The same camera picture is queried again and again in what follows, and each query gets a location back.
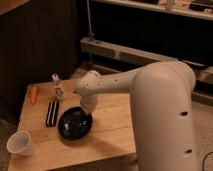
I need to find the black ceramic bowl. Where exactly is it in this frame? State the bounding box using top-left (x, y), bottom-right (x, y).
top-left (58, 106), bottom-right (93, 140)

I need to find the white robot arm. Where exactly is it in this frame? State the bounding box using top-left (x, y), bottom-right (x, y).
top-left (75, 61), bottom-right (199, 171)

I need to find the small clear bottle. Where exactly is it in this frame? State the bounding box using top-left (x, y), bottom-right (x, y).
top-left (52, 74), bottom-right (65, 100)

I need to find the black rectangular case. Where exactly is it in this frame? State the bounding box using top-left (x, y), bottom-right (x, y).
top-left (45, 101), bottom-right (59, 127)

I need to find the wooden table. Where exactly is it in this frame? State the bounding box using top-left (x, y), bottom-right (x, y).
top-left (8, 82), bottom-right (135, 171)

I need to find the orange carrot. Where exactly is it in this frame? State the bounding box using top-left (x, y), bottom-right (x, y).
top-left (30, 86), bottom-right (38, 105)

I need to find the grey metal beam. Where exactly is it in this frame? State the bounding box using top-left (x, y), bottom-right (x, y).
top-left (80, 37), bottom-right (213, 84)

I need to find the metal pole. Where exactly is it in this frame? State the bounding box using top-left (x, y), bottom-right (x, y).
top-left (86, 0), bottom-right (94, 42)

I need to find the white paper cup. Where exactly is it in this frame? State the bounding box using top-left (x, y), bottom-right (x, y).
top-left (6, 131), bottom-right (34, 156)

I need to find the wall shelf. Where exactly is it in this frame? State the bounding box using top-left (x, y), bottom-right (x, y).
top-left (92, 0), bottom-right (213, 21)

